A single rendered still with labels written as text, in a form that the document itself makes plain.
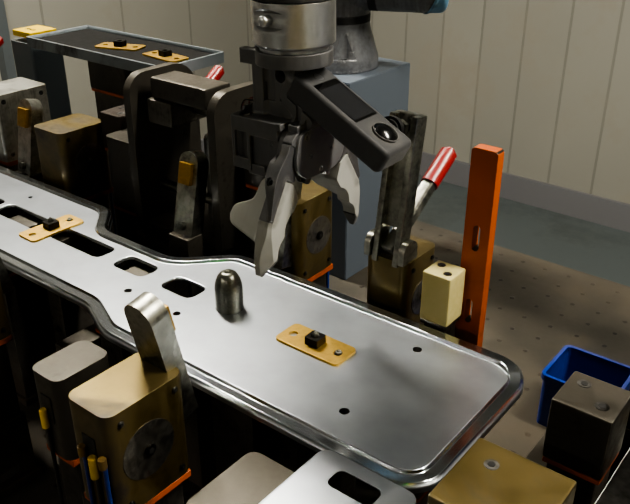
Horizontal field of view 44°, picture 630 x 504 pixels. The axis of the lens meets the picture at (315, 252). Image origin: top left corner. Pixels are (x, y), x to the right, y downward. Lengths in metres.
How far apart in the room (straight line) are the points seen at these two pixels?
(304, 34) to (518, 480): 0.40
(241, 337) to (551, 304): 0.83
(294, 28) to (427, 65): 3.21
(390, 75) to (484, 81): 2.24
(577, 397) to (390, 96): 0.98
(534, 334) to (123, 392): 0.90
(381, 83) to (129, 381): 0.93
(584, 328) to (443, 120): 2.51
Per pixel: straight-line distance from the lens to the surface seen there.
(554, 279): 1.65
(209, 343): 0.85
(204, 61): 1.34
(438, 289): 0.85
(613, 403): 0.67
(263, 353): 0.83
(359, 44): 1.50
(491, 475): 0.61
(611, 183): 3.62
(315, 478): 0.69
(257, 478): 0.72
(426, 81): 3.91
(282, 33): 0.69
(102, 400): 0.72
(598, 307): 1.58
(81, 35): 1.58
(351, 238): 1.55
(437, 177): 0.95
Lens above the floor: 1.47
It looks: 27 degrees down
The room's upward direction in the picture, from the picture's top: straight up
